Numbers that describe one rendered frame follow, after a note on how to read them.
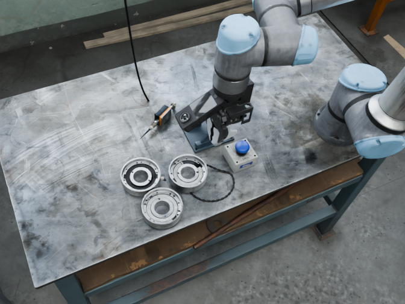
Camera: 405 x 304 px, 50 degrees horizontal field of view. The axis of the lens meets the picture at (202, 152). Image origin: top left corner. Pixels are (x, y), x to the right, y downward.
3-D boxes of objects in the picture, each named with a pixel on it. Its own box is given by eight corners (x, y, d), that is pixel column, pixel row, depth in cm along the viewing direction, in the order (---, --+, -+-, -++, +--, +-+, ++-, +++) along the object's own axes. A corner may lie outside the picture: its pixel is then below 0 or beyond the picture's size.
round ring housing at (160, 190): (190, 211, 114) (191, 204, 111) (163, 239, 109) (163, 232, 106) (161, 187, 117) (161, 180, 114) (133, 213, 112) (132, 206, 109)
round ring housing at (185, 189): (182, 201, 115) (183, 194, 112) (161, 174, 120) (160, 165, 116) (214, 182, 119) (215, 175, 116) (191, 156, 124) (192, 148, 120)
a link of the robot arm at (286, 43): (308, 4, 86) (255, 6, 85) (325, 43, 80) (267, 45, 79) (299, 35, 93) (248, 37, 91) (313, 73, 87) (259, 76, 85)
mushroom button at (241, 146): (237, 163, 121) (240, 152, 116) (230, 152, 123) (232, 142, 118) (249, 158, 122) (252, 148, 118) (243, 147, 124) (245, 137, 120)
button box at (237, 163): (234, 174, 121) (236, 164, 117) (222, 154, 125) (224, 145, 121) (258, 164, 124) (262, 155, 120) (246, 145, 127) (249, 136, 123)
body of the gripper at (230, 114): (250, 124, 101) (259, 89, 91) (217, 136, 98) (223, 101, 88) (234, 101, 105) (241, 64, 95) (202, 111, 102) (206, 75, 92)
